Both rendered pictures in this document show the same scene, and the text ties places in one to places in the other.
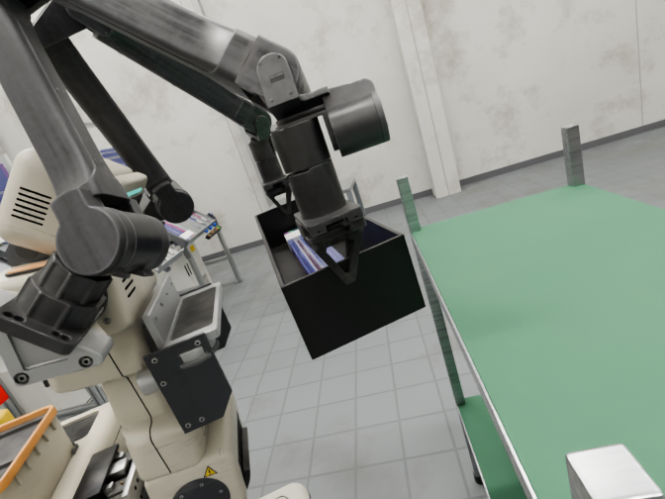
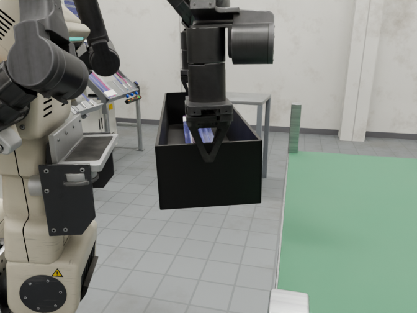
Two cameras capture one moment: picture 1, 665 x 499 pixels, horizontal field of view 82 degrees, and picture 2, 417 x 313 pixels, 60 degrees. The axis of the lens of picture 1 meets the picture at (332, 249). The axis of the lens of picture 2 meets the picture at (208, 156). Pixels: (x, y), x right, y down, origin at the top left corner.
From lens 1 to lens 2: 0.11 m
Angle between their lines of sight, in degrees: 4
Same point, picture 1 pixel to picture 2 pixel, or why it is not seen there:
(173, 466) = (31, 258)
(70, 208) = (26, 33)
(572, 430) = not seen: outside the picture
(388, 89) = (331, 27)
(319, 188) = (206, 81)
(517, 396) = (297, 288)
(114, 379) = (12, 175)
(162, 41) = not seen: outside the picture
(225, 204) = (152, 79)
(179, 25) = not seen: outside the picture
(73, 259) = (15, 71)
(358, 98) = (259, 24)
